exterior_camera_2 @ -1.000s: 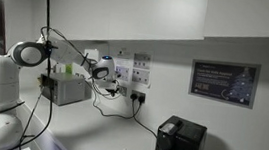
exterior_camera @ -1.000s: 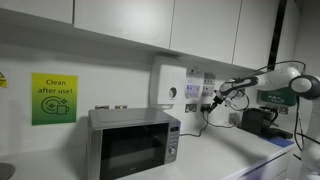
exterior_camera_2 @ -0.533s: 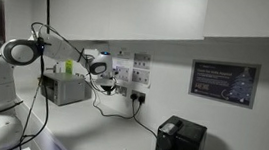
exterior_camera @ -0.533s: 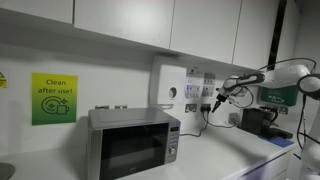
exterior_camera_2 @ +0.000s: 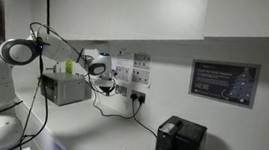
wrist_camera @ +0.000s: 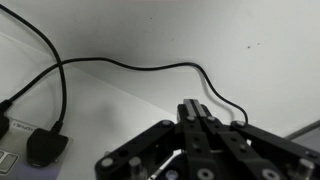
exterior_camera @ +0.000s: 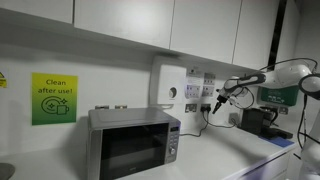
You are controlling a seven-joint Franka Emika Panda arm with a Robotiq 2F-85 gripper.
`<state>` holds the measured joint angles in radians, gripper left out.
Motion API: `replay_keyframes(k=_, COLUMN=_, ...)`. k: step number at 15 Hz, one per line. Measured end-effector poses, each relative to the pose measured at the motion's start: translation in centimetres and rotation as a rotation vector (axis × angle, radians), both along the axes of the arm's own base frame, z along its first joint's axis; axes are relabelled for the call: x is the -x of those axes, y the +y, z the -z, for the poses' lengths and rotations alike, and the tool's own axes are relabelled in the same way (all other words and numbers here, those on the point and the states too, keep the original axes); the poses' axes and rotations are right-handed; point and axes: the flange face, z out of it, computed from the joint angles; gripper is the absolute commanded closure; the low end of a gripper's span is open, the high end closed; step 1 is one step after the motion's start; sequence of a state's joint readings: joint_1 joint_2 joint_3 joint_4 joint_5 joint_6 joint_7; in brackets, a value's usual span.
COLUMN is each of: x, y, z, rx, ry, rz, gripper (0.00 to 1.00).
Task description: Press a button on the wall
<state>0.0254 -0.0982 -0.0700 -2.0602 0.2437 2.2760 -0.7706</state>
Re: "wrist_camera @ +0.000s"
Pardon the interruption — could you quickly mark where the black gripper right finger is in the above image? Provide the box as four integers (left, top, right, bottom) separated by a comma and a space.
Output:
192, 99, 320, 180

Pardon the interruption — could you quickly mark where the black power cable with plug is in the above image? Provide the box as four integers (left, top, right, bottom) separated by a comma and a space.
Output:
0, 57, 249, 140
0, 3, 74, 168

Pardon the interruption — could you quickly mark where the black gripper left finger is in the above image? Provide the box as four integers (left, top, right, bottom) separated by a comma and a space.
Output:
94, 98, 231, 180

